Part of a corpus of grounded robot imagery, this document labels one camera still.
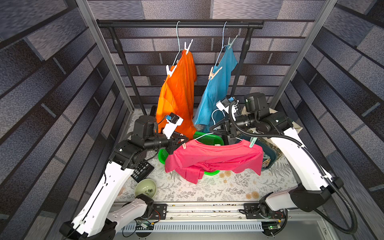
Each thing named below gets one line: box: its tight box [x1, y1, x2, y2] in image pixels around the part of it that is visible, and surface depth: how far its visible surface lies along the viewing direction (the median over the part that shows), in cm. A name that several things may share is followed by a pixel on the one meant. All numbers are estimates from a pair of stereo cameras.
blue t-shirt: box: [193, 45, 238, 131], surface depth 65 cm
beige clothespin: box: [208, 66, 223, 80], surface depth 60 cm
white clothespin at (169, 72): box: [166, 64, 177, 78], surface depth 56 cm
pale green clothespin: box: [249, 137, 258, 148], surface depth 59 cm
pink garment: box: [165, 139, 264, 184], surface depth 64 cm
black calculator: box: [130, 161, 155, 183], surface depth 87 cm
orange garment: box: [156, 49, 197, 139], surface depth 66 cm
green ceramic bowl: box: [134, 178, 157, 199], surface depth 81 cm
